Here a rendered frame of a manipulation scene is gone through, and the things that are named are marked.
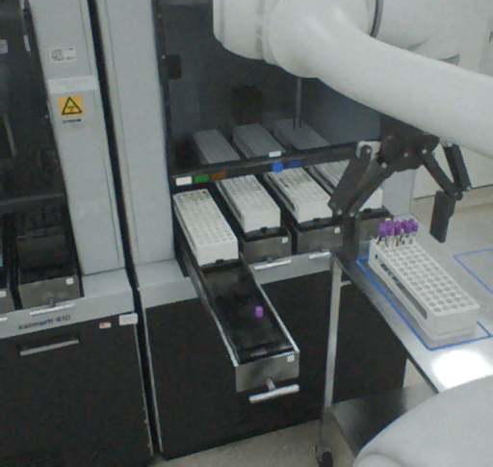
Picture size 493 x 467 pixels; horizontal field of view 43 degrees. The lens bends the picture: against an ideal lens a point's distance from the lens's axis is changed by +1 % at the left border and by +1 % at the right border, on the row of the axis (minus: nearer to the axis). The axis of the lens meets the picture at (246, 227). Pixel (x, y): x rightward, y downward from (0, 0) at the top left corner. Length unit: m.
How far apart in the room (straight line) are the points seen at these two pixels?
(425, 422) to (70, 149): 1.30
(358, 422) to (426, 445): 1.62
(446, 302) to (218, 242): 0.55
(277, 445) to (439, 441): 1.92
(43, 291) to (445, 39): 1.13
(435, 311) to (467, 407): 1.05
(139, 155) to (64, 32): 0.32
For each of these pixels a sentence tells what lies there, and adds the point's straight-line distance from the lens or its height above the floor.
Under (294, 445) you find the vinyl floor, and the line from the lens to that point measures 2.16.
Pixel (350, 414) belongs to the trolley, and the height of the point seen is 0.28.
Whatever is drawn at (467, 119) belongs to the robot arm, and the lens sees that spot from 0.51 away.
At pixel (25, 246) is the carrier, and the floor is 0.87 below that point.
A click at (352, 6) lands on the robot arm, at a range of 0.64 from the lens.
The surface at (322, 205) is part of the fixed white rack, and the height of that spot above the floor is 0.86.
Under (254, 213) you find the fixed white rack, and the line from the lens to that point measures 1.61.
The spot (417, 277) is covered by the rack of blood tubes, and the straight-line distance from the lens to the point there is 1.39.
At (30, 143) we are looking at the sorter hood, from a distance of 1.47.
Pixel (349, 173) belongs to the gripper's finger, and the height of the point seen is 1.32.
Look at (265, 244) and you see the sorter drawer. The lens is 1.62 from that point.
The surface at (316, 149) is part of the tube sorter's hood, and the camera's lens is 1.64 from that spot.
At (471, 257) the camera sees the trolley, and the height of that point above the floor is 0.82.
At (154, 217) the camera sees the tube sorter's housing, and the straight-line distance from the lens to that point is 1.60.
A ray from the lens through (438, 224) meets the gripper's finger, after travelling 0.90.
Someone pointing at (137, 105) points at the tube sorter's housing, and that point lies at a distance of 1.47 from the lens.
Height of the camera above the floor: 1.66
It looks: 31 degrees down
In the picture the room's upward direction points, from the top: 1 degrees counter-clockwise
